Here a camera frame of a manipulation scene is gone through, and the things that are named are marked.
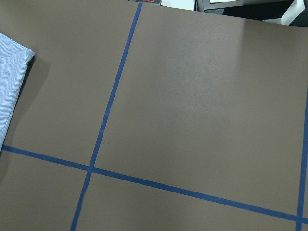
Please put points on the light blue striped shirt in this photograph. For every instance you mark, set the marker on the light blue striped shirt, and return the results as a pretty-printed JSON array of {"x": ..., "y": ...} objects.
[{"x": 14, "y": 59}]

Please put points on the black box with label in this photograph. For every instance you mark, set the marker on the black box with label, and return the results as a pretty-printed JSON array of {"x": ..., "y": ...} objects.
[{"x": 249, "y": 9}]

